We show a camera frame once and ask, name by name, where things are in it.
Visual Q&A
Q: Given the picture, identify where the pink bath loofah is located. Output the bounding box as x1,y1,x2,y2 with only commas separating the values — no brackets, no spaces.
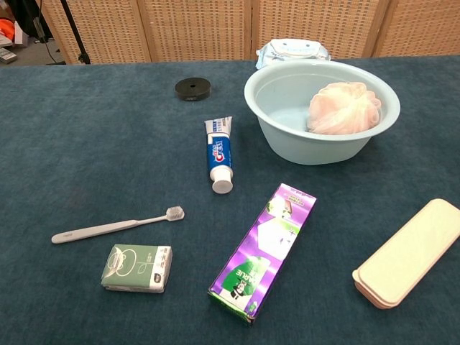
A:
306,81,382,137

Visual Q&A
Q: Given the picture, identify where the green tissue pack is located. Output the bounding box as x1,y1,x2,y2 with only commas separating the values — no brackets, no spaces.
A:
100,244,173,294

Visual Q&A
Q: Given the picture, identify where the beige plastic case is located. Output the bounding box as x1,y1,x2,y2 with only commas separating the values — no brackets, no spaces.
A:
351,198,460,310

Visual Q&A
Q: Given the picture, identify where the light blue plastic basin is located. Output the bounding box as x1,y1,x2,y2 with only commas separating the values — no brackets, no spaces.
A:
244,59,401,166

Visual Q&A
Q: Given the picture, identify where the blue white toothpaste tube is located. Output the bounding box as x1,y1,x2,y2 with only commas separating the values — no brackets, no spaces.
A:
203,115,234,195

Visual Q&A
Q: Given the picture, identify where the purple toothpaste carton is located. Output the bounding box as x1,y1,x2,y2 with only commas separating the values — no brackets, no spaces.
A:
207,183,318,327

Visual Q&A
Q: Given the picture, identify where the black round disc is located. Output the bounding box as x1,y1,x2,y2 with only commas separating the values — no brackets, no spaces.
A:
175,78,211,102

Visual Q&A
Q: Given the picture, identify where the white toothbrush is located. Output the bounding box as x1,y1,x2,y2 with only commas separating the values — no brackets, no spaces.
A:
50,205,185,245

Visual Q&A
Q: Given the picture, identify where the pale blue wet wipes pack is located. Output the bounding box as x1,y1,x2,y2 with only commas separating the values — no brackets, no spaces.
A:
255,38,332,70

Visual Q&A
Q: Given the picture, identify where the woven folding screen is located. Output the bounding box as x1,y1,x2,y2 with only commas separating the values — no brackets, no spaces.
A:
39,0,460,65

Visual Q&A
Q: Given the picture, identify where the blue table cloth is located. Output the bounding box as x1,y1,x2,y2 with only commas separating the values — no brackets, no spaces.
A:
0,55,460,345

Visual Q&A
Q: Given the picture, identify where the black tripod stand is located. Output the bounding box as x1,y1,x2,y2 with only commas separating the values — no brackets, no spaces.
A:
59,0,92,65

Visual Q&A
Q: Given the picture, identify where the orange item on floor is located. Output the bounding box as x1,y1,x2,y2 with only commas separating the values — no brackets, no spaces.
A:
0,17,15,46

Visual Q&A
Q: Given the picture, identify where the black floor cable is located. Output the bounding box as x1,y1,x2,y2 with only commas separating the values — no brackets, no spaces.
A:
42,35,68,65

